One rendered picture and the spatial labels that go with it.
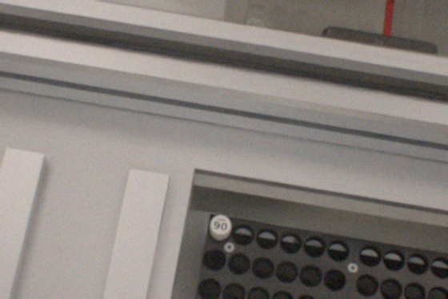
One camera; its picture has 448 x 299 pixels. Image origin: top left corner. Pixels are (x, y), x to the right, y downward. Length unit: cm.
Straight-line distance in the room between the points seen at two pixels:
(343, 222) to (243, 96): 17
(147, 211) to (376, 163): 13
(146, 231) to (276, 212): 15
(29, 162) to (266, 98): 13
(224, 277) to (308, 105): 12
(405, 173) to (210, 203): 15
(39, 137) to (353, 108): 18
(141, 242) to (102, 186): 4
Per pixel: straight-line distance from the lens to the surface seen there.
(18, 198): 55
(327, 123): 54
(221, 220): 58
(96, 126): 57
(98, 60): 54
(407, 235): 68
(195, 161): 56
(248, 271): 59
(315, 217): 67
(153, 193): 54
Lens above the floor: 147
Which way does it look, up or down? 68 degrees down
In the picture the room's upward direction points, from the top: 7 degrees clockwise
